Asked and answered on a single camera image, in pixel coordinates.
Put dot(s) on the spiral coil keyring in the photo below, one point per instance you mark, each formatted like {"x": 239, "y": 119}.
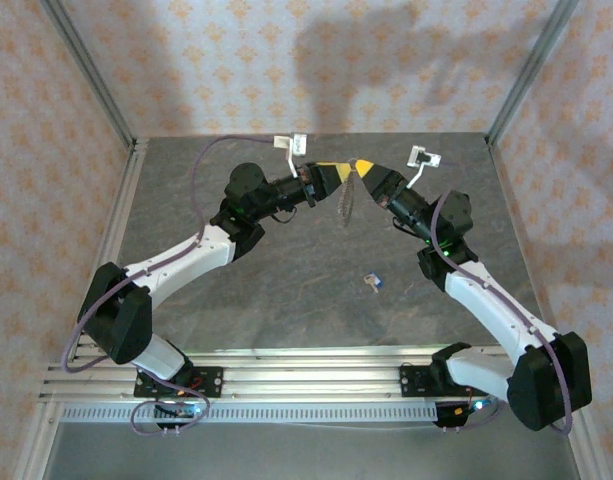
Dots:
{"x": 347, "y": 197}

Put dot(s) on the blue-capped metal key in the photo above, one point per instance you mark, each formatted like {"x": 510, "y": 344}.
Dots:
{"x": 376, "y": 281}

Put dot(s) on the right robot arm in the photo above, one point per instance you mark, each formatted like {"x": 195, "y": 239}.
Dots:
{"x": 491, "y": 310}

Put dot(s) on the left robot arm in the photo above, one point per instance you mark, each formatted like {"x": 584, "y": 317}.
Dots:
{"x": 196, "y": 260}

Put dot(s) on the black base controller board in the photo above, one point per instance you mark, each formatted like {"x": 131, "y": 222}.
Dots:
{"x": 186, "y": 411}
{"x": 448, "y": 417}

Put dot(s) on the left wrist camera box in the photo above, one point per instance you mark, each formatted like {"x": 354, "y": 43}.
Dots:
{"x": 298, "y": 144}

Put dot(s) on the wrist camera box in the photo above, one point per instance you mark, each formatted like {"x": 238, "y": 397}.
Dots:
{"x": 423, "y": 157}
{"x": 298, "y": 144}

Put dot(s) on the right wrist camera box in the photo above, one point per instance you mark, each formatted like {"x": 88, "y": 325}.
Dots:
{"x": 423, "y": 157}

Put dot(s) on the aluminium side rail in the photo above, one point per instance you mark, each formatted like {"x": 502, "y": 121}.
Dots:
{"x": 124, "y": 200}

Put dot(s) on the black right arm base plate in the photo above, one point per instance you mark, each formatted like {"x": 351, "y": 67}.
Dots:
{"x": 408, "y": 380}

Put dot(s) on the aluminium corner post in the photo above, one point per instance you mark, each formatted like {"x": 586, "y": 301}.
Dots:
{"x": 90, "y": 70}
{"x": 530, "y": 70}

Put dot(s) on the aluminium mounting rail beam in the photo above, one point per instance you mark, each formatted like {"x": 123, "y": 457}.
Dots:
{"x": 311, "y": 375}

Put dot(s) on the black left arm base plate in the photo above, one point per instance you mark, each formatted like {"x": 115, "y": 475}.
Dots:
{"x": 211, "y": 382}

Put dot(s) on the aluminium frame leg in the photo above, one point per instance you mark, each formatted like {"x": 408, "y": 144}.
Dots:
{"x": 36, "y": 445}
{"x": 581, "y": 445}

